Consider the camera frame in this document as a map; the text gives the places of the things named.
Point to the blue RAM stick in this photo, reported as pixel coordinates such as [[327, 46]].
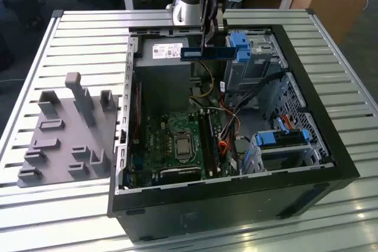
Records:
[[195, 54]]

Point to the black RAM slot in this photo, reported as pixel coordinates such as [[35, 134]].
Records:
[[205, 142]]

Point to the blue disk carrier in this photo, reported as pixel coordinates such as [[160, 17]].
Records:
[[268, 140], [239, 42]]

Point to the grey metal drive cage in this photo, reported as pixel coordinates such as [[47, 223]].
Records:
[[251, 72], [289, 157]]

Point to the grey power supply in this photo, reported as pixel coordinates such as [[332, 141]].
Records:
[[161, 83]]

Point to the green motherboard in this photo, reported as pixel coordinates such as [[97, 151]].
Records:
[[159, 128]]

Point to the silver CPU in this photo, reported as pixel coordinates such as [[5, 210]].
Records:
[[183, 147]]

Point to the black graphics card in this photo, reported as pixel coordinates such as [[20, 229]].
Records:
[[180, 173]]

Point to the grey parts rack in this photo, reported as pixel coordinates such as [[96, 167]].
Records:
[[65, 145]]

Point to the black PC case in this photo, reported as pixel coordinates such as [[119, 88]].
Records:
[[206, 204]]

